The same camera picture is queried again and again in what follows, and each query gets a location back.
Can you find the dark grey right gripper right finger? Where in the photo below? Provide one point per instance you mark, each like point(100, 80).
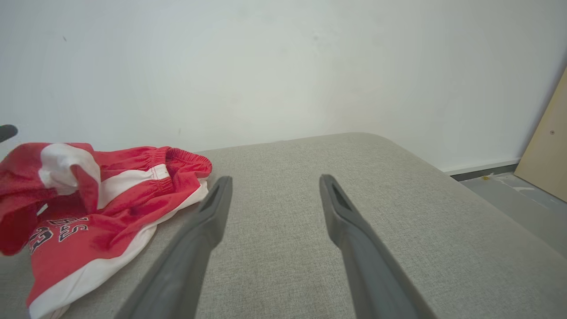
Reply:
point(372, 274)

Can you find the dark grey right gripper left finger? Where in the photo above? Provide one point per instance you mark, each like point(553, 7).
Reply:
point(190, 266)

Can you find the red Bulls basketball jersey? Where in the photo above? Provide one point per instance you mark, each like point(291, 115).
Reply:
point(88, 252)

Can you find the red shorts with white stripe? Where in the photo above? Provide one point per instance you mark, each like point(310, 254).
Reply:
point(186, 161)

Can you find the white skirting board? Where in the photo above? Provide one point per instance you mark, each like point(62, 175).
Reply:
point(478, 166)

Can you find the light wooden board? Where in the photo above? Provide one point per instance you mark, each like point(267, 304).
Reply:
point(547, 155)

